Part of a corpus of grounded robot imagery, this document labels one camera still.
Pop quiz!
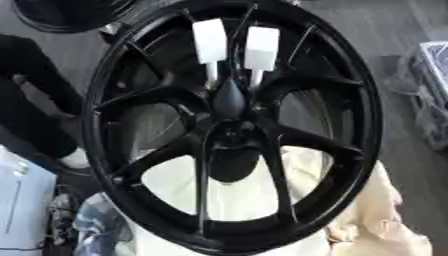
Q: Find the pale blue box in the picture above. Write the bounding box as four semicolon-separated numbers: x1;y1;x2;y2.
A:
0;145;58;256

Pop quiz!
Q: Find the person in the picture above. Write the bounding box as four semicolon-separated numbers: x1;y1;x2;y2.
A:
0;33;93;170

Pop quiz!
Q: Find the clear plastic wrapped box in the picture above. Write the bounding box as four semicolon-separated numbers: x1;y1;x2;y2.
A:
388;40;448;151

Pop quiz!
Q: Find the cream cloth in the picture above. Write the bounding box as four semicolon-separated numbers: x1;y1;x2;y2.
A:
113;145;434;256

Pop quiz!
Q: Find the blue white patterned bag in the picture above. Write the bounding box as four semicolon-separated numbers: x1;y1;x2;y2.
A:
71;192;137;256

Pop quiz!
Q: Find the black round tyre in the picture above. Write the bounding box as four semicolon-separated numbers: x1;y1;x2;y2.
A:
10;0;140;34

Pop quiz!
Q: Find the black spoked wheel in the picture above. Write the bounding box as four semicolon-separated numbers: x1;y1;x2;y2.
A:
80;0;385;256

